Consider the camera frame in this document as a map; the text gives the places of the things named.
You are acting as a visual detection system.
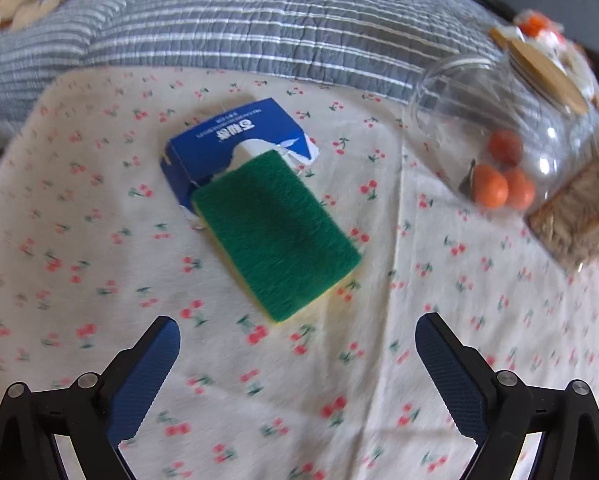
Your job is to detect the cherry print tablecloth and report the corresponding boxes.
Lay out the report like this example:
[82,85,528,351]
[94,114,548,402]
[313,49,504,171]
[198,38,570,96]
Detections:
[0,68,599,479]

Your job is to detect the plastic jar of nuts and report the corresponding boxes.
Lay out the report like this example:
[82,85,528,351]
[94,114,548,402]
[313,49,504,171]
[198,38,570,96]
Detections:
[526,131,599,273]

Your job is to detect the tangerine in jar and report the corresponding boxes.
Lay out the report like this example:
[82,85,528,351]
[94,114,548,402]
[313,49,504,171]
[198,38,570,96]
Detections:
[472,165,509,209]
[503,167,536,211]
[487,129,524,166]

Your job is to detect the green yellow sponge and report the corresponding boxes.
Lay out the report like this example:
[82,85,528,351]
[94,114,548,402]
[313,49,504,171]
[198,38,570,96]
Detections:
[192,151,361,323]

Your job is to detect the clear glass jar wooden lid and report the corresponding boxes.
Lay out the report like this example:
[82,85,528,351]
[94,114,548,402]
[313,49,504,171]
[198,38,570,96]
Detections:
[409,26,590,212]

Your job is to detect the orange snack packet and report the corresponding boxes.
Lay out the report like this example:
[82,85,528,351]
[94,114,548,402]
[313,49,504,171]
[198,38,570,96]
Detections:
[513,9,589,67]

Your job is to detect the striped grey sofa quilt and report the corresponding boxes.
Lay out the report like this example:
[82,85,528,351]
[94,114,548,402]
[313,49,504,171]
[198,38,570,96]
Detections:
[0,0,500,150]

